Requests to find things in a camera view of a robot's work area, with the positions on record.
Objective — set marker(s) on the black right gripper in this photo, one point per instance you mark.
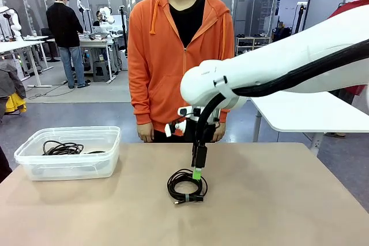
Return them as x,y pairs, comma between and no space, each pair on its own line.
191,130

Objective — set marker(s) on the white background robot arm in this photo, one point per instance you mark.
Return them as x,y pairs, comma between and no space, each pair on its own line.
15,24
107,17

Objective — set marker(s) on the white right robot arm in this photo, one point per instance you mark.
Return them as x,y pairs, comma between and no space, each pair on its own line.
288,56

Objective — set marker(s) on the orange sleeved left forearm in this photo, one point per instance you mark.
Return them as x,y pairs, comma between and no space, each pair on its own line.
224,114

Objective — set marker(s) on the orange sleeved right forearm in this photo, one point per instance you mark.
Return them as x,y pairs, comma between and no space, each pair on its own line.
142,105

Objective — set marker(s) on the person's left hand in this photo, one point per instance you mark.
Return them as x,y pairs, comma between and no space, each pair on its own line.
221,130

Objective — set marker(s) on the person's right hand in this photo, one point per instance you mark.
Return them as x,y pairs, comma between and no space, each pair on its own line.
145,132

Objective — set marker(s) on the person in orange hoodie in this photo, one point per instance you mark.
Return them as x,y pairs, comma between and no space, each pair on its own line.
161,70

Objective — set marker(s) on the clear plastic storage bin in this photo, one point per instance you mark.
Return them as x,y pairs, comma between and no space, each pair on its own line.
95,165

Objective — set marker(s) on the large white desk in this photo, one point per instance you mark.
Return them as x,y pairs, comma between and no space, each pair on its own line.
302,113

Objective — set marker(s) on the white shoe rack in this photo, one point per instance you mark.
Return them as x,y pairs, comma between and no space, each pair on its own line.
250,45

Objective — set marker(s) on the dark grey step stool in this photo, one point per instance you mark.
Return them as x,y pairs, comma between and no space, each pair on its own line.
101,71

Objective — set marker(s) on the black equipment bag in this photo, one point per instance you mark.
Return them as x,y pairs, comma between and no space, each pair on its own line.
281,37

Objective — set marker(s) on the cluttered grey workbench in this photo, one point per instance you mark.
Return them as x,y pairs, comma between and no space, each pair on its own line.
98,41

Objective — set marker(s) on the seated person with glasses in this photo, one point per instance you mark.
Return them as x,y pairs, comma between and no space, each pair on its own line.
98,19

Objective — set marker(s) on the black tripod stand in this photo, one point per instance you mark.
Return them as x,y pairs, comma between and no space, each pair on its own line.
300,18

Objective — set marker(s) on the man in black sweater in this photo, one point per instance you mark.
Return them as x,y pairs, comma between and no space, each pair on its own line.
64,24

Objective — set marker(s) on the yellow cloth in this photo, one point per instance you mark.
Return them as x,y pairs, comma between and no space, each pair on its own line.
15,105

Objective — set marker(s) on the grey jacket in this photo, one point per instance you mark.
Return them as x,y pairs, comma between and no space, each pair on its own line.
10,81

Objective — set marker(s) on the white desk with metal legs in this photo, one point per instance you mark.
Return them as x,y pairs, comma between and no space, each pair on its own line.
20,45

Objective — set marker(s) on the dark pedestal edge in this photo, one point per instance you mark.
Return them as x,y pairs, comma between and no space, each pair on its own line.
4,165

